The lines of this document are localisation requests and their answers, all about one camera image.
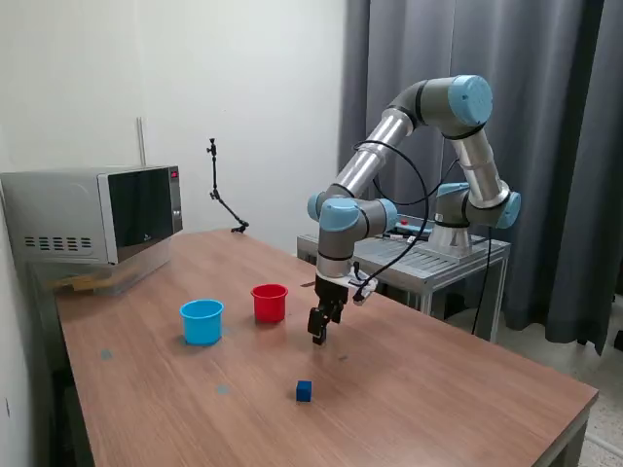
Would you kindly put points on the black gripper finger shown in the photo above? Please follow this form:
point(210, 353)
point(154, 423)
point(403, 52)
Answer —
point(317, 323)
point(335, 313)

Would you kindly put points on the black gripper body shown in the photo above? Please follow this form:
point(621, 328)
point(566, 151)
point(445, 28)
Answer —
point(331, 292)

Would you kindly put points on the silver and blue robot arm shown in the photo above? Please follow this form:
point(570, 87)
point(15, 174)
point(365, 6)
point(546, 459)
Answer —
point(370, 155)

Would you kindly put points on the black tape strip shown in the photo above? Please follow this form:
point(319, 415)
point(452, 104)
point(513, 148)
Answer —
point(307, 284)

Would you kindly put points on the red plastic cup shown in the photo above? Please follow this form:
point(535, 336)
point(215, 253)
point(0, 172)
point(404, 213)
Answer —
point(269, 306)

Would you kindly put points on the blue cube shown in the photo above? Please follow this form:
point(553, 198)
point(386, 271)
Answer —
point(304, 391)

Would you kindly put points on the robot teach pendant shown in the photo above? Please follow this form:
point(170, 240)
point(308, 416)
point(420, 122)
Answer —
point(414, 227)

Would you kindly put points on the small table sticker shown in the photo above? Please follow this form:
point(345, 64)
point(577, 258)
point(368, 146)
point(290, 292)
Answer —
point(106, 354)
point(222, 388)

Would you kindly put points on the blue plastic cup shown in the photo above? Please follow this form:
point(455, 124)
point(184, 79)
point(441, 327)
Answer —
point(202, 323)

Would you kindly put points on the clear plastic box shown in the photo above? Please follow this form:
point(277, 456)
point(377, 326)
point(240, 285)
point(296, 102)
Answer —
point(121, 279)

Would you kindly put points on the wooden block stack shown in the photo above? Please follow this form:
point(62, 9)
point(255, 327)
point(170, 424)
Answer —
point(83, 284)

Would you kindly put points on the grey curtain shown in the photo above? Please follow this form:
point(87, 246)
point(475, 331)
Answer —
point(560, 194)

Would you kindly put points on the silver microwave oven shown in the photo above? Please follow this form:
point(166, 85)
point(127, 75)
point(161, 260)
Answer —
point(58, 209)

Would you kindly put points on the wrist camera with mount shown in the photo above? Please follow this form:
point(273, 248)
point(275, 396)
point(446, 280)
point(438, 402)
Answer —
point(365, 290)

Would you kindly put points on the white wall pipe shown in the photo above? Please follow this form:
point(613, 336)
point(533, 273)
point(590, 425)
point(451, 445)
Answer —
point(141, 141)

